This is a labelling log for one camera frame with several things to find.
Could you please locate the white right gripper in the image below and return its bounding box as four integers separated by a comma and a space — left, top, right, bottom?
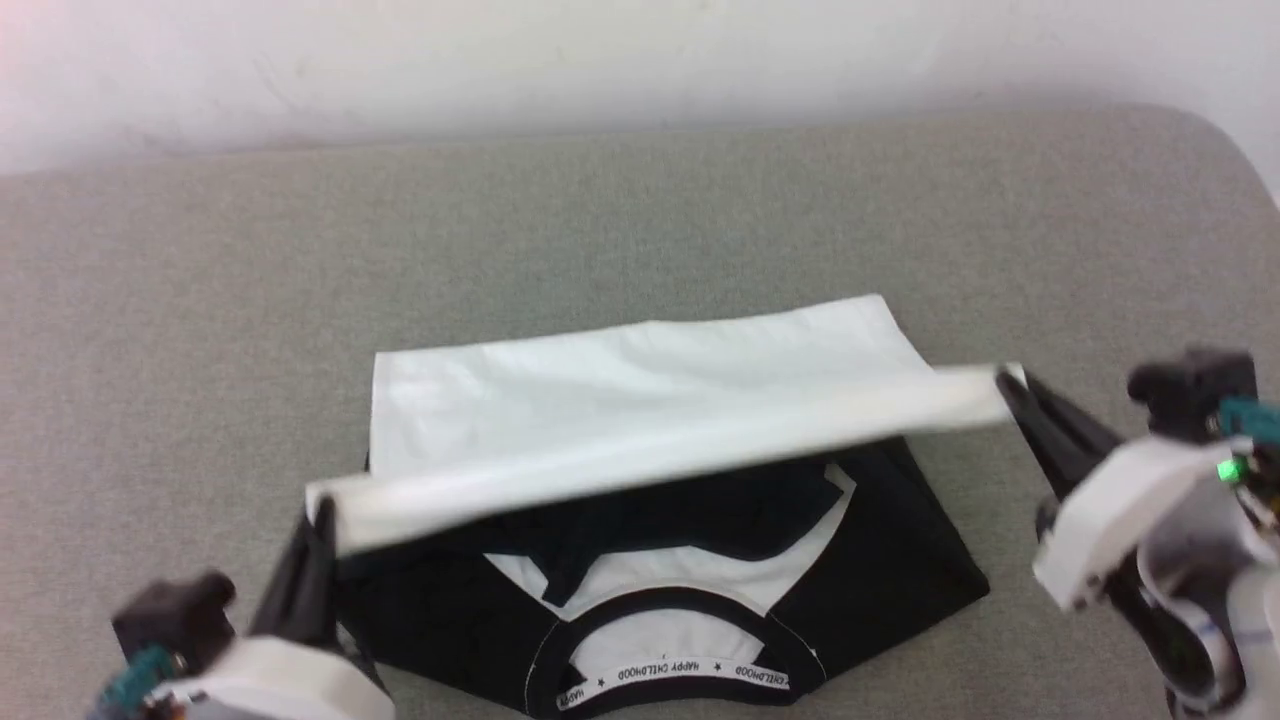
994, 368, 1253, 613

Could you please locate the teal right camera connector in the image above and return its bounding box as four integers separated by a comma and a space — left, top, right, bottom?
1213, 395, 1280, 448

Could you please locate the teal left camera connector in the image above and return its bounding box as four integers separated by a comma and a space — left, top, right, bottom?
95, 645, 186, 720

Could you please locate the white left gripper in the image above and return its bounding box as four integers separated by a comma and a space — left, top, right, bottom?
148, 495, 398, 720

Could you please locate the teal camera connector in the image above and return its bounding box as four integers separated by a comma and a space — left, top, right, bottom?
1213, 395, 1280, 448
95, 645, 186, 720

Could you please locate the white and navy T-shirt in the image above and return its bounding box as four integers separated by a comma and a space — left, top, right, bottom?
303, 293, 1028, 720

